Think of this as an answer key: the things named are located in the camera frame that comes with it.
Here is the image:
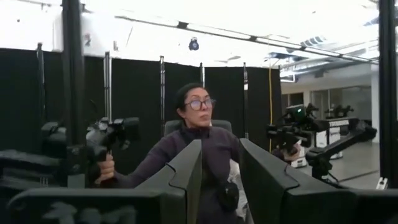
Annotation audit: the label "background robot workstation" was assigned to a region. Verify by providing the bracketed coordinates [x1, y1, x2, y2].
[313, 104, 359, 159]

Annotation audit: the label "person's left hand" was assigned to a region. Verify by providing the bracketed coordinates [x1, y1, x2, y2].
[284, 142, 302, 162]

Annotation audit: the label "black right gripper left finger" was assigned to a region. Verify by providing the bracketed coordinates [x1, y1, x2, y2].
[7, 139, 203, 224]

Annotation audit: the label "white crumpled cloth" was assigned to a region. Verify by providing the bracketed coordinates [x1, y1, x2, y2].
[228, 160, 249, 219]

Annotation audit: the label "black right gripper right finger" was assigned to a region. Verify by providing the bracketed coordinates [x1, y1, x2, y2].
[239, 138, 398, 224]

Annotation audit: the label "person's right hand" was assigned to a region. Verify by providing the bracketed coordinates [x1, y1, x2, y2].
[95, 154, 116, 185]

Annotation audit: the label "black waist pouch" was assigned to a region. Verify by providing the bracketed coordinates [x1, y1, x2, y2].
[217, 182, 239, 213]

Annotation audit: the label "person's glasses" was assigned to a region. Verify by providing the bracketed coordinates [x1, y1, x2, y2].
[185, 98, 216, 111]

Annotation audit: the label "black curtain partition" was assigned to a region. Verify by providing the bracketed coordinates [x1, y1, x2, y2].
[0, 48, 282, 187]

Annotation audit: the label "black ceiling cord reel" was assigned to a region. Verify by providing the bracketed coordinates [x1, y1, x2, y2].
[188, 37, 200, 52]

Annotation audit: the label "grey office chair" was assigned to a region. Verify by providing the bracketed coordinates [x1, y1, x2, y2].
[164, 119, 233, 138]

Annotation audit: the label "black frame post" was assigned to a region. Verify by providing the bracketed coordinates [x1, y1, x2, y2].
[378, 0, 398, 189]
[61, 0, 85, 187]

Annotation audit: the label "person's hand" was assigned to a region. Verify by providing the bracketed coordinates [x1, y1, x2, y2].
[284, 142, 302, 162]
[95, 154, 116, 185]

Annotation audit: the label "person with glasses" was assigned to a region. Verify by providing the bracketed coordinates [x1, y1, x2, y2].
[95, 82, 302, 224]

